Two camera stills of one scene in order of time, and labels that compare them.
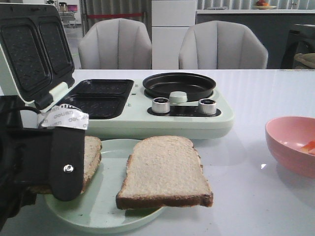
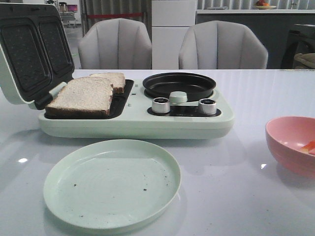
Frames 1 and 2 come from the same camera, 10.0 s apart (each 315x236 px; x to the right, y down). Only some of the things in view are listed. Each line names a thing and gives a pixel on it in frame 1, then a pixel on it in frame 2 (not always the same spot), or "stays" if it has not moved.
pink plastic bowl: x=291 y=140 stays
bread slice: x=92 y=150 to x=117 y=79
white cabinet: x=170 y=18 stays
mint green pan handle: x=177 y=98 stays
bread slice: x=164 y=171 to x=82 y=96
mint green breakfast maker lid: x=35 y=56 stays
